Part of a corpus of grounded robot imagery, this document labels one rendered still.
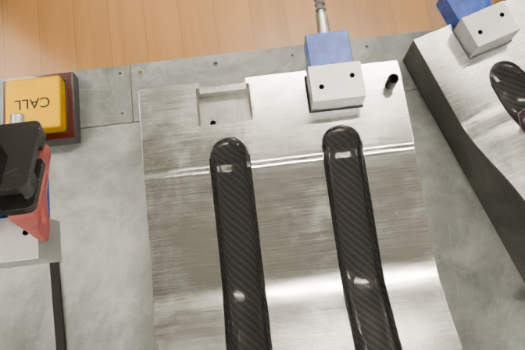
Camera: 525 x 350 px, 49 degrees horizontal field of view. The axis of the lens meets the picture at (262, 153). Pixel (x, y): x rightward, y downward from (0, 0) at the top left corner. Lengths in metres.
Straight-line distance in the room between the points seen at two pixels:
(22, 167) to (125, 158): 0.25
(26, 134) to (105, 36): 0.30
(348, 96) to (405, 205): 0.12
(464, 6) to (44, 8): 0.49
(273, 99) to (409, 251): 0.19
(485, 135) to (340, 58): 0.17
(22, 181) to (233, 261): 0.22
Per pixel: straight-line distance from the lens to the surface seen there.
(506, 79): 0.67
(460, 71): 0.65
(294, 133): 0.56
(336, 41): 0.58
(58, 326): 0.66
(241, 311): 0.54
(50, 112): 0.66
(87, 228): 0.66
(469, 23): 0.64
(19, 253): 0.51
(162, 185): 0.56
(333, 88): 0.55
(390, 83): 0.57
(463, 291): 0.66
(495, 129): 0.63
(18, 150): 0.44
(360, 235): 0.55
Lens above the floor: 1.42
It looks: 75 degrees down
